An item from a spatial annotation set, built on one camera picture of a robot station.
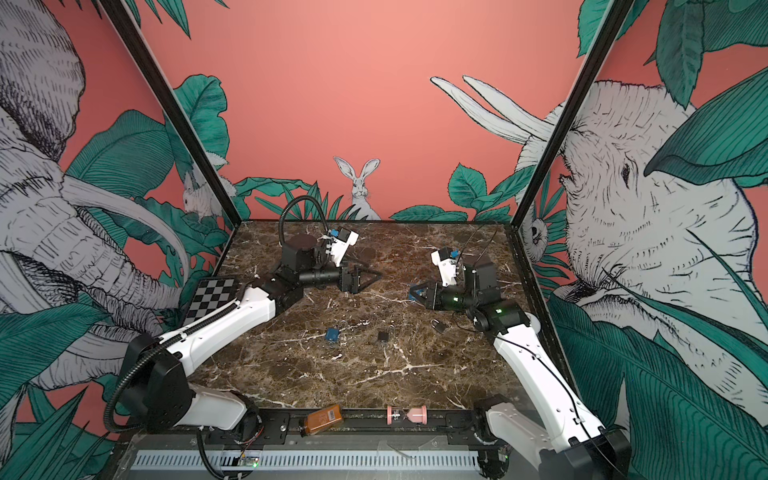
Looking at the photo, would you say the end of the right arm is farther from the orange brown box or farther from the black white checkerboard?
the black white checkerboard

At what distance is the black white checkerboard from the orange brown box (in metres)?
0.48

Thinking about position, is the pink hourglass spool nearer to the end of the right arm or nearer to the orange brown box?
the orange brown box

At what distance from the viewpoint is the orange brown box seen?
0.73 meters

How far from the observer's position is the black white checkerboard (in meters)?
0.92
